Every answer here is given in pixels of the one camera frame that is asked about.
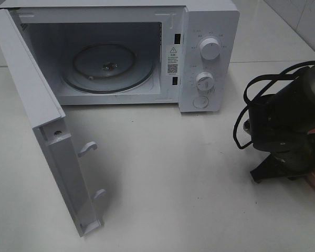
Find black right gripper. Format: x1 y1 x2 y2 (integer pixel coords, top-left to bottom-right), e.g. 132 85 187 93
250 133 315 183

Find round door release button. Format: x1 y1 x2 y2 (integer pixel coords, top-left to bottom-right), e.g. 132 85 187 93
193 96 209 109

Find white timer knob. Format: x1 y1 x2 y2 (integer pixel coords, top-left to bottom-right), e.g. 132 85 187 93
195 72 215 91

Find white microwave door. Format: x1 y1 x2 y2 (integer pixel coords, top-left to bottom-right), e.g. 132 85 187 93
0 9 105 237

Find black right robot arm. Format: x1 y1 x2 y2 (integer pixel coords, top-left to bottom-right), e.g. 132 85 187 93
243 65 315 183

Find upper white power knob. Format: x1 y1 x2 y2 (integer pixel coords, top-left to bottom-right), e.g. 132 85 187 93
199 37 221 60

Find white microwave oven body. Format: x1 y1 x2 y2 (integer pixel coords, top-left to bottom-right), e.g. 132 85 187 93
0 1 239 112

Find glass microwave turntable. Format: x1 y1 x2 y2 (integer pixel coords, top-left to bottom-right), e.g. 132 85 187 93
62 43 156 94

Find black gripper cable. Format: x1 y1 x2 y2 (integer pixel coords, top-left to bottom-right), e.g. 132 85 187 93
232 60 315 150

